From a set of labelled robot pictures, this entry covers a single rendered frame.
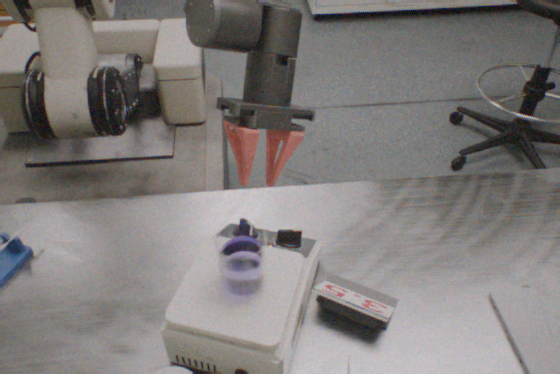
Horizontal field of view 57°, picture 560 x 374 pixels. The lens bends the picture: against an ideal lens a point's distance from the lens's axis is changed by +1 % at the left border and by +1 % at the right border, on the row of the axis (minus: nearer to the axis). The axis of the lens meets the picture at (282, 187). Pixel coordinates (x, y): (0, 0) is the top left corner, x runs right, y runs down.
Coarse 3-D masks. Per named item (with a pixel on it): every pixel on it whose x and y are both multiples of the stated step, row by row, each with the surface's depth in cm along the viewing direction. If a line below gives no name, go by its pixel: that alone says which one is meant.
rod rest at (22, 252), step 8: (16, 240) 65; (8, 248) 68; (16, 248) 67; (24, 248) 67; (0, 256) 67; (8, 256) 67; (16, 256) 67; (24, 256) 67; (0, 264) 66; (8, 264) 66; (16, 264) 66; (0, 272) 65; (8, 272) 65; (0, 280) 64
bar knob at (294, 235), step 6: (282, 234) 62; (288, 234) 62; (294, 234) 62; (300, 234) 63; (276, 240) 63; (282, 240) 62; (288, 240) 62; (294, 240) 63; (300, 240) 63; (282, 246) 62; (288, 246) 61; (294, 246) 62; (300, 246) 62
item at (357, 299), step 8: (320, 288) 60; (328, 288) 61; (336, 288) 62; (344, 296) 60; (352, 296) 61; (360, 296) 62; (360, 304) 58; (368, 304) 59; (376, 304) 60; (384, 312) 58
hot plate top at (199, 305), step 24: (192, 264) 56; (216, 264) 56; (288, 264) 56; (192, 288) 53; (216, 288) 53; (288, 288) 53; (168, 312) 51; (192, 312) 51; (216, 312) 51; (240, 312) 51; (264, 312) 51; (288, 312) 51; (216, 336) 50; (240, 336) 49; (264, 336) 49
